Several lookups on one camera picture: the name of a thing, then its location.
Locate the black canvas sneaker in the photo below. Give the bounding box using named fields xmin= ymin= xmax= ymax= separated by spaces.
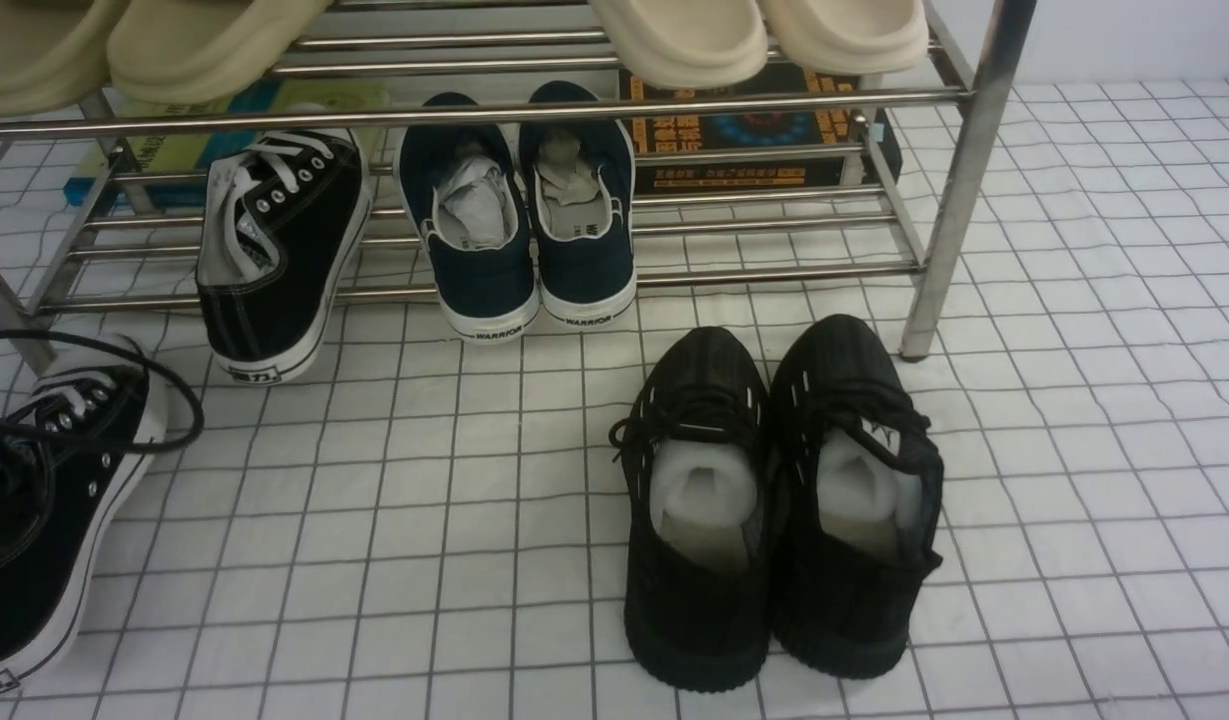
xmin=195 ymin=129 xmax=375 ymax=386
xmin=0 ymin=348 xmax=170 ymax=695

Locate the black knit sneaker right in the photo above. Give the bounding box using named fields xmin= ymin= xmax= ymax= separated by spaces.
xmin=771 ymin=315 xmax=944 ymax=679

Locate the navy slip-on shoe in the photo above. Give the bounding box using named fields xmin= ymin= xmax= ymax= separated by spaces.
xmin=517 ymin=118 xmax=638 ymax=331
xmin=393 ymin=124 xmax=541 ymax=345

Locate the stainless steel shoe rack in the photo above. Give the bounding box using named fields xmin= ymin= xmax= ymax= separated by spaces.
xmin=0 ymin=1 xmax=1036 ymax=369

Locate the beige slipper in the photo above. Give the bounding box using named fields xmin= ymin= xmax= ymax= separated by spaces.
xmin=107 ymin=1 xmax=331 ymax=104
xmin=587 ymin=1 xmax=769 ymax=88
xmin=760 ymin=1 xmax=929 ymax=76
xmin=0 ymin=1 xmax=129 ymax=118

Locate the black orange box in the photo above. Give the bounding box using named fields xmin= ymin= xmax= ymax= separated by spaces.
xmin=617 ymin=61 xmax=858 ymax=197

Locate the black knit sneaker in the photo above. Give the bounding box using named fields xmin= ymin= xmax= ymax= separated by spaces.
xmin=610 ymin=326 xmax=773 ymax=693
xmin=771 ymin=315 xmax=944 ymax=679

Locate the black cable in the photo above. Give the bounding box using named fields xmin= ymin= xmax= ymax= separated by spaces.
xmin=0 ymin=329 xmax=205 ymax=456

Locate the yellow blue book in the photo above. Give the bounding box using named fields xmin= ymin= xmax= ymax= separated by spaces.
xmin=64 ymin=79 xmax=391 ymax=208

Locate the black knit sneaker left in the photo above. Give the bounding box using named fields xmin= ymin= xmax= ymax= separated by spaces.
xmin=610 ymin=326 xmax=773 ymax=693

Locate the navy slip-on shoe left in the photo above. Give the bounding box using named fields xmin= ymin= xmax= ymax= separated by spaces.
xmin=393 ymin=124 xmax=541 ymax=345

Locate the navy slip-on shoe right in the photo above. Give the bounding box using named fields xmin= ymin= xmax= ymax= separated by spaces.
xmin=517 ymin=118 xmax=638 ymax=331

